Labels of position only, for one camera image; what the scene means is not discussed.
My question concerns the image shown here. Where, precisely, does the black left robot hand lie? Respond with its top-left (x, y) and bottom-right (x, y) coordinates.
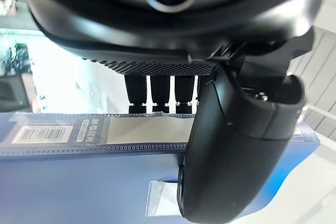
top-left (15, 0), bottom-right (330, 221)

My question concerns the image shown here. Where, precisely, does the blue plastic folder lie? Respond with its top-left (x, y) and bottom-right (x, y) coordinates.
top-left (0, 110), bottom-right (321, 224)

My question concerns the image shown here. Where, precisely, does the green potted plant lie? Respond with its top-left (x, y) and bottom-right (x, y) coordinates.
top-left (2, 42), bottom-right (30, 76)

